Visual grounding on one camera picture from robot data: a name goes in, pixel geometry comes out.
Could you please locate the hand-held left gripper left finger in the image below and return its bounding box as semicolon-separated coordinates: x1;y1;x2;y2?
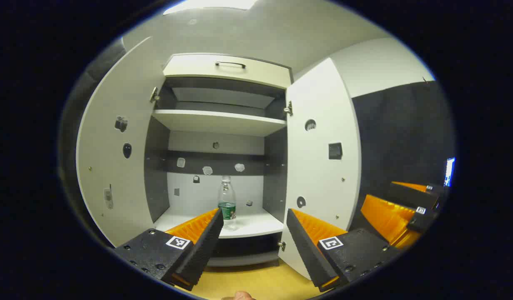
113;207;224;291

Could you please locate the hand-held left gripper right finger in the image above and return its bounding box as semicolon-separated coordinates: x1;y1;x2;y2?
286;208;402;292

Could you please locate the clear plastic bottle green label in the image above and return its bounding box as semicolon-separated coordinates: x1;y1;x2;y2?
218;176;237;230

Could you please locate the white and grey cabinet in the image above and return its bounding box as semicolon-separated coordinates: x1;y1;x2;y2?
144;53;293;267

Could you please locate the white cabinet door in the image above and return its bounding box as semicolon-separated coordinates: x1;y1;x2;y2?
277;57;362;280
76;37;165;247

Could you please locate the white cabinet drawer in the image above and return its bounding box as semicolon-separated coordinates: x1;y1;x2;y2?
163;53;292;89

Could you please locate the ceiling light panel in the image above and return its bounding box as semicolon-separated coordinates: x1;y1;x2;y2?
163;0;258;15

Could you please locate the computer monitor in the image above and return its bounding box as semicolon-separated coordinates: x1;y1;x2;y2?
444;157;456;187

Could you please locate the white cabinet shelf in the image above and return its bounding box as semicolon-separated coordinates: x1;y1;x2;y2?
151;109;287;137

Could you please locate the black backdrop cloth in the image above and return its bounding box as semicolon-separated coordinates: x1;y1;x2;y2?
350;80;456;234

